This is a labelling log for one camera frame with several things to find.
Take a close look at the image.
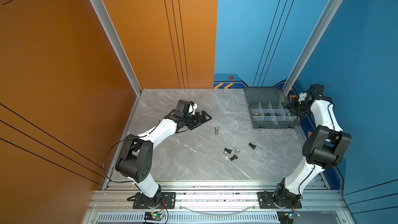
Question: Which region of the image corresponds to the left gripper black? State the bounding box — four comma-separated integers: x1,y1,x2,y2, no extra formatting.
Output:
182,110,211,130

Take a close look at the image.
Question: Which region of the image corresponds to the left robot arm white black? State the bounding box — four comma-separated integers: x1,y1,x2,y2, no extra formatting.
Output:
115,111,212,208

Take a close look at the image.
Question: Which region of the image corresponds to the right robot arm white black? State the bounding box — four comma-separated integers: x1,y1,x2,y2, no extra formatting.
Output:
273,84,352,208

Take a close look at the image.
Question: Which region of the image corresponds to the grey plastic organizer box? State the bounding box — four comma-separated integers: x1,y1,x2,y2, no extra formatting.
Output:
244,87,299,129

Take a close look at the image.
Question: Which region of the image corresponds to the green circuit board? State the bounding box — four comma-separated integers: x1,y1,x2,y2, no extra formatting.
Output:
144,212,165,223

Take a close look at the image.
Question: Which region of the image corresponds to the right circuit board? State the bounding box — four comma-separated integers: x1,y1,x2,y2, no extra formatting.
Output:
277,212,301,224

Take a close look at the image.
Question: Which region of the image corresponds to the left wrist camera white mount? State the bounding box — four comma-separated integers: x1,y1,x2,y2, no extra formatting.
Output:
176,100,198,115

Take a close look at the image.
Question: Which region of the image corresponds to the aluminium front rail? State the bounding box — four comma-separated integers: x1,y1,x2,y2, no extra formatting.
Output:
83,176,355,224

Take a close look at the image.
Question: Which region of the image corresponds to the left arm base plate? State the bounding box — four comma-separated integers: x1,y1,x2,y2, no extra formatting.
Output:
133,192,176,209

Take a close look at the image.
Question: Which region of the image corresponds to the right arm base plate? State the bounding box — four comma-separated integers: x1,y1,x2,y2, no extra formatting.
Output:
257,191,303,209

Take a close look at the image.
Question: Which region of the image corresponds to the right aluminium frame post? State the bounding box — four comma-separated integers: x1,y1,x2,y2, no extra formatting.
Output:
282,0,343,96

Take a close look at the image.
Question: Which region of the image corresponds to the aluminium frame post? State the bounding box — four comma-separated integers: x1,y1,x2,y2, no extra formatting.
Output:
282,0,343,96
89,0,142,97

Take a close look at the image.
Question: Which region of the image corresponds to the left aluminium frame post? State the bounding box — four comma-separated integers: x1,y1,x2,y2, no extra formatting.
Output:
89,0,142,97

